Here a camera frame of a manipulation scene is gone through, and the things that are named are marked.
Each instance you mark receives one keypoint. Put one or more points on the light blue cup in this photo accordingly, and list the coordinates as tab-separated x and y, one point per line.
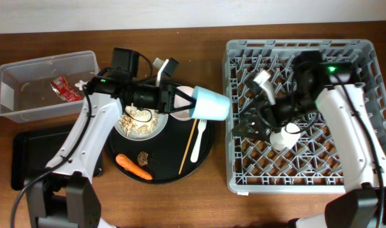
209	105

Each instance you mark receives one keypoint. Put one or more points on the black rectangular tray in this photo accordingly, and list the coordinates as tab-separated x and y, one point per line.
33	149

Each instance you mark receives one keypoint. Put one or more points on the red crumpled wrapper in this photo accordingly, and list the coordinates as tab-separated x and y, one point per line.
62	88

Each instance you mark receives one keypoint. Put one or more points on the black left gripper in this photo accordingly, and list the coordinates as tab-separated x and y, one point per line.
166	99

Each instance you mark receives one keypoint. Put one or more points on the orange carrot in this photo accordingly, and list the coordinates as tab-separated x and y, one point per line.
128	165

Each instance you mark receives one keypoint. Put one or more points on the white plastic fork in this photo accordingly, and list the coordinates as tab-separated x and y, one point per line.
196	149

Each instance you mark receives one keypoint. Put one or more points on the brown food scrap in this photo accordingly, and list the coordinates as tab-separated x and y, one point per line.
142	159

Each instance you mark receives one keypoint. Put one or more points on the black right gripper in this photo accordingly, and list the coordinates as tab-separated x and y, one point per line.
267	111

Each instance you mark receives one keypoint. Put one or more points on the grey dishwasher rack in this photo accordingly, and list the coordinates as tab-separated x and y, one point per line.
312	165

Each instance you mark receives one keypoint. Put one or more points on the wooden chopstick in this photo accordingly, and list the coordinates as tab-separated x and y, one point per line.
187	146

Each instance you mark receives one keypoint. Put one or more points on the white paper cup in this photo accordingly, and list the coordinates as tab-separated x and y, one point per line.
286	138

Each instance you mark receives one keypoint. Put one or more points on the grey plate with food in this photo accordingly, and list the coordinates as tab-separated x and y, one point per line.
140	124

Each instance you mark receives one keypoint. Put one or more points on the clear plastic bin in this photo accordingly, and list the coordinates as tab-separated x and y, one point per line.
26	92

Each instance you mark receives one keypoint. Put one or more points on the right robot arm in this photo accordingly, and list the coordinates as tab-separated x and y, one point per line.
329	90

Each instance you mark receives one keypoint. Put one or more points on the crumpled white tissue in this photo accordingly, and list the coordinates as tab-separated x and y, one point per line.
80	85

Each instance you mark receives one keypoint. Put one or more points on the round black tray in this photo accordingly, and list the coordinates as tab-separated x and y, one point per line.
165	151

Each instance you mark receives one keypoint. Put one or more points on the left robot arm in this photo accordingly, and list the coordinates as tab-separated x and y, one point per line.
62	194

